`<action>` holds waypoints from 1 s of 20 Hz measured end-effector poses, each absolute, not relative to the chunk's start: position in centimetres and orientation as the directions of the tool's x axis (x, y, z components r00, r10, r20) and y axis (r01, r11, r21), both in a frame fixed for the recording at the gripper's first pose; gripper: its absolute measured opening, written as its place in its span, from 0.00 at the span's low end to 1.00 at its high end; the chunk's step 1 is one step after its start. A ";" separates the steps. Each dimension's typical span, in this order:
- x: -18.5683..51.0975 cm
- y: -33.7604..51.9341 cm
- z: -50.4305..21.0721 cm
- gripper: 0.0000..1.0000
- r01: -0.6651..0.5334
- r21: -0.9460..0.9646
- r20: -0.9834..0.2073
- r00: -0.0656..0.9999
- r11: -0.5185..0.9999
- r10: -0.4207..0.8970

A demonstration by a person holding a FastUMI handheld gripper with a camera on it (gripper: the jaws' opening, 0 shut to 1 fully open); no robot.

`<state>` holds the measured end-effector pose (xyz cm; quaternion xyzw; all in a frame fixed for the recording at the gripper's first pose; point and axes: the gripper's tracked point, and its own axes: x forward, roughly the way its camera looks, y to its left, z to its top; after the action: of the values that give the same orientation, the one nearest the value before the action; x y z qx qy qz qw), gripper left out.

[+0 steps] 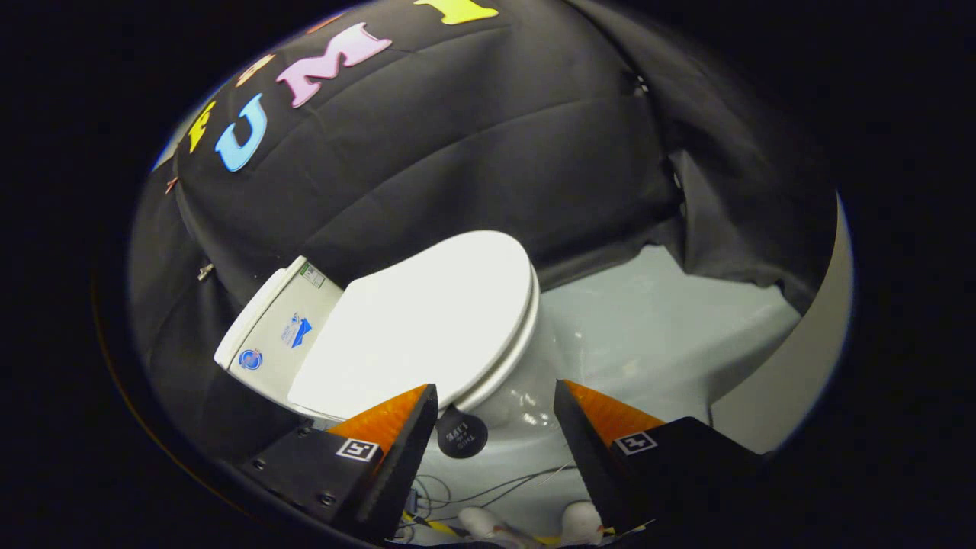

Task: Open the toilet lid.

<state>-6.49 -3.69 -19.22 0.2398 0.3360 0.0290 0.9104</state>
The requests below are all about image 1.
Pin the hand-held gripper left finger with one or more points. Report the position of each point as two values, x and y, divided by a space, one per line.
404 465

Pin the white toilet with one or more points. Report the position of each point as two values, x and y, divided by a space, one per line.
274 335

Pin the white toilet lid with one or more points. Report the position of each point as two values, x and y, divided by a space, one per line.
419 320

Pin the copper clip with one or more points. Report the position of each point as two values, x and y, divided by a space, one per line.
172 184

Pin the black backdrop cloth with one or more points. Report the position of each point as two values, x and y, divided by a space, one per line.
473 152

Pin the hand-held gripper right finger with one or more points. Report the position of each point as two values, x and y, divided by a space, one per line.
587 457

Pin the black round pull tab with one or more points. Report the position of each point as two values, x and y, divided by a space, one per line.
461 435

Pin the silver clip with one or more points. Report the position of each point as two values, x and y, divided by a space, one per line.
205 271

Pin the grey board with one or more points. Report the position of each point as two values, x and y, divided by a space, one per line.
793 381

